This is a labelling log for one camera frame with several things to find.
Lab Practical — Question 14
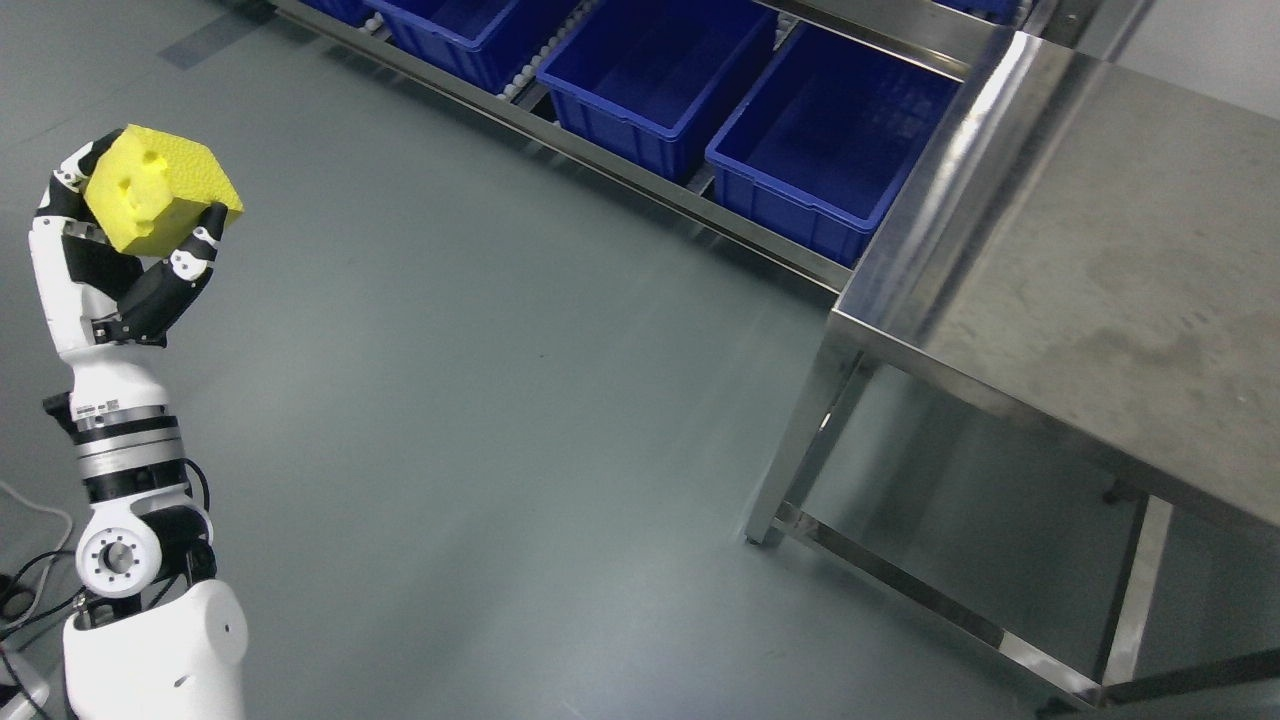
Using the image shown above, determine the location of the blue plastic bin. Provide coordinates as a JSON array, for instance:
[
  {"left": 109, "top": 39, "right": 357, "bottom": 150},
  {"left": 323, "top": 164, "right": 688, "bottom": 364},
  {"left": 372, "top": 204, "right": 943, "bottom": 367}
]
[
  {"left": 705, "top": 24, "right": 960, "bottom": 268},
  {"left": 365, "top": 1, "right": 579, "bottom": 94},
  {"left": 536, "top": 1, "right": 778, "bottom": 184},
  {"left": 936, "top": 0, "right": 1025, "bottom": 26},
  {"left": 302, "top": 0, "right": 375, "bottom": 28}
]

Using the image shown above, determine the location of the metal shelf rack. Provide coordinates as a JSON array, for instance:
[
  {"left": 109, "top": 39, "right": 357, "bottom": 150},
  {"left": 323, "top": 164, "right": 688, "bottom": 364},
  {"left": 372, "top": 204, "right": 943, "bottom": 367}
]
[{"left": 270, "top": 0, "right": 1151, "bottom": 296}]

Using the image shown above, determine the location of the black cable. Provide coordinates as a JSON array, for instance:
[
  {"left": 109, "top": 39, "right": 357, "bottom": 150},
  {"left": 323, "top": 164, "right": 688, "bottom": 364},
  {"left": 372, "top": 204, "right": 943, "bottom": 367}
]
[{"left": 0, "top": 548, "right": 81, "bottom": 720}]

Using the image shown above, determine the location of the white cable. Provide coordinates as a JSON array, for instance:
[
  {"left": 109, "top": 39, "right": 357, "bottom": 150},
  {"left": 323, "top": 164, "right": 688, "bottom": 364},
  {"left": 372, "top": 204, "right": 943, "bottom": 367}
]
[{"left": 0, "top": 480, "right": 76, "bottom": 582}]

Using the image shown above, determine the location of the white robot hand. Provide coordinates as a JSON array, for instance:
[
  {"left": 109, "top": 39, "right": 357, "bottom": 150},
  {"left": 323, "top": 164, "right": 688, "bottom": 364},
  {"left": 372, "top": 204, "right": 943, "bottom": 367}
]
[{"left": 28, "top": 129, "right": 229, "bottom": 419}]

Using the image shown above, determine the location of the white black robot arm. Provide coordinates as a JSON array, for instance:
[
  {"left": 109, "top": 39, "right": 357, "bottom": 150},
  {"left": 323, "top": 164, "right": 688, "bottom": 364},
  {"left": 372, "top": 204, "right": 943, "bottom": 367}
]
[{"left": 28, "top": 124, "right": 250, "bottom": 719}]

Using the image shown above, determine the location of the dented yellow foam block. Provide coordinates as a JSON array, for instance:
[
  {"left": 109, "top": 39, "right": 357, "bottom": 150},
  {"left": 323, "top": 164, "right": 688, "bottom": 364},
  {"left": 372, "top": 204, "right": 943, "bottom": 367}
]
[{"left": 83, "top": 124, "right": 244, "bottom": 258}]

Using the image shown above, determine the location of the stainless steel table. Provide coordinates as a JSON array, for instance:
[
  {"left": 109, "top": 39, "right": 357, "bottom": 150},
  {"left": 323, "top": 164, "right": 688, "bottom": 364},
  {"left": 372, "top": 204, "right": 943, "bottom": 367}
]
[{"left": 742, "top": 31, "right": 1277, "bottom": 719}]

